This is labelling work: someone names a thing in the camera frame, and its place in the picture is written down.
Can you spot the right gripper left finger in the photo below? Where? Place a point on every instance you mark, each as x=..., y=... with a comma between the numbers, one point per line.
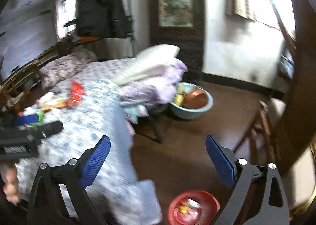
x=46, y=204

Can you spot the purple floral folded quilt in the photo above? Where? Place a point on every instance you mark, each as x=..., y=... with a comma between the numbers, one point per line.
x=154, y=90

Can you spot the white quilted pillow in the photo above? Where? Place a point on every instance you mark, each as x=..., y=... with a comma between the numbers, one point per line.
x=153, y=61

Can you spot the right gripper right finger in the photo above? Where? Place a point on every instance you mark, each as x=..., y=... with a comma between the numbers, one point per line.
x=257, y=196

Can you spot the pink floral folded blanket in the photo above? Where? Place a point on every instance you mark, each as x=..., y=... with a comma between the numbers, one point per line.
x=65, y=67

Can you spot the red snack bag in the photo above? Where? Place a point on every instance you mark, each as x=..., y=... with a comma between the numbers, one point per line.
x=75, y=95

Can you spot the orange green snack box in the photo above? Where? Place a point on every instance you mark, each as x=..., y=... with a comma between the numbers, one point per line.
x=46, y=104

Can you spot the black hanging jacket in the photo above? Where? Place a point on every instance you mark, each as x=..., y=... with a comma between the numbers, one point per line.
x=101, y=19

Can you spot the person's left hand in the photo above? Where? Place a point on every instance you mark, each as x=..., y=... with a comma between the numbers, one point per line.
x=10, y=188

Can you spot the copper coloured bowl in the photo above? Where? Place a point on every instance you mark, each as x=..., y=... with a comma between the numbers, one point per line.
x=195, y=99

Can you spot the wooden chair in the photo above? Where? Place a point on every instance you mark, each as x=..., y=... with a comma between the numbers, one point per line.
x=261, y=133

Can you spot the red plastic trash basket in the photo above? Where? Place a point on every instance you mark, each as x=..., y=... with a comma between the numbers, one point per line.
x=193, y=207

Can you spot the blue floral bed sheet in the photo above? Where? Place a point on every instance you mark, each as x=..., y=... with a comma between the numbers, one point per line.
x=116, y=193

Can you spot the green plastic wrapper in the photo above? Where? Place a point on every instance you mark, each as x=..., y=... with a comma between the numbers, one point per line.
x=40, y=114

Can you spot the light blue wash basin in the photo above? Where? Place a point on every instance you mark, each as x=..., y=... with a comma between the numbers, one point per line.
x=176, y=105

